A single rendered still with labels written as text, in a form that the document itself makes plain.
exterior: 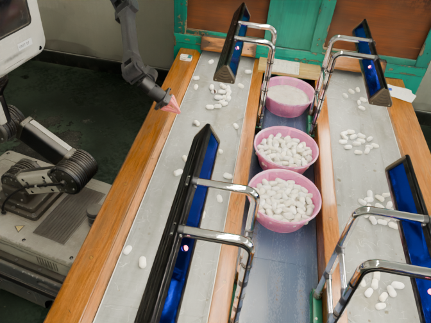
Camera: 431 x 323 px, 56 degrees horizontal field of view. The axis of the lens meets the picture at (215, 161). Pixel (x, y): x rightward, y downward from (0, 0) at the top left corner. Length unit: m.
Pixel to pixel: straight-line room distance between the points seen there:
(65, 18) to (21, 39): 2.19
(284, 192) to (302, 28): 1.01
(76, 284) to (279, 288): 0.61
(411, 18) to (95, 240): 1.78
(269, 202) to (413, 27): 1.26
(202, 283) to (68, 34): 2.78
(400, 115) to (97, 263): 1.50
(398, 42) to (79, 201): 1.74
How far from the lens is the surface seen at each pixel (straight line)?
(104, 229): 1.33
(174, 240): 0.86
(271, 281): 1.35
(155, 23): 3.29
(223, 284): 1.21
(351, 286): 0.97
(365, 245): 1.45
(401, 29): 2.31
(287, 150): 1.69
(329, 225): 1.42
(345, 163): 1.72
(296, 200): 1.52
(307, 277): 1.38
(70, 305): 1.21
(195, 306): 1.20
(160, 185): 1.48
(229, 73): 1.46
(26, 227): 1.79
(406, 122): 2.06
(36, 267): 1.80
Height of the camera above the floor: 1.80
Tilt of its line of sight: 42 degrees down
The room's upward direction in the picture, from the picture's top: 6 degrees clockwise
